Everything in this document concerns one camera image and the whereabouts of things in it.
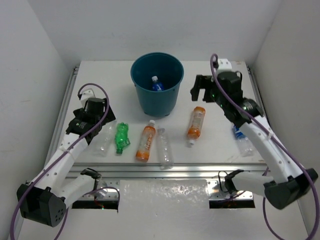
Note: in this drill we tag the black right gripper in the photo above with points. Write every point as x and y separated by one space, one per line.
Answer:
203 82

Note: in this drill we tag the aluminium table frame rails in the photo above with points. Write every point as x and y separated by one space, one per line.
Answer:
213 155

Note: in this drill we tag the crushed green plastic bottle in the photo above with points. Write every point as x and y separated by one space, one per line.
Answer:
121 137

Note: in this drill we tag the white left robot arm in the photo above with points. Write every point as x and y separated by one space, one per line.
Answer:
45 199

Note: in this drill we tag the clear bottle far left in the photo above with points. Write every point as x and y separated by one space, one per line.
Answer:
105 138

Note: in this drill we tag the clear bottle white cap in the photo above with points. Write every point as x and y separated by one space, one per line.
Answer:
164 149

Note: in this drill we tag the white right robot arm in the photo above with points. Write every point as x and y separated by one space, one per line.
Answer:
287 181

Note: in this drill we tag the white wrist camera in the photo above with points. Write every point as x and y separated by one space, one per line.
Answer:
85 95
224 65

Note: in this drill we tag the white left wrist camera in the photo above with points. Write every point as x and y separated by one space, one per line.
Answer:
85 95

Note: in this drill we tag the orange bottle in row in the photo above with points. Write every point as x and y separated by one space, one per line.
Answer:
145 143

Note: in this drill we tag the orange bottle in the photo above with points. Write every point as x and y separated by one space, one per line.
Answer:
195 125
145 143

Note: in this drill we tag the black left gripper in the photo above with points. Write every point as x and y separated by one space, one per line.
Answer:
105 117

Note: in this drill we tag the blue label bottle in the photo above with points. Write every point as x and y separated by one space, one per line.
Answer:
245 146
157 86

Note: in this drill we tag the teal plastic bin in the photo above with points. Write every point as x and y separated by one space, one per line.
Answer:
170 73

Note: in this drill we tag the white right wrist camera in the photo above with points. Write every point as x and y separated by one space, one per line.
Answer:
224 65

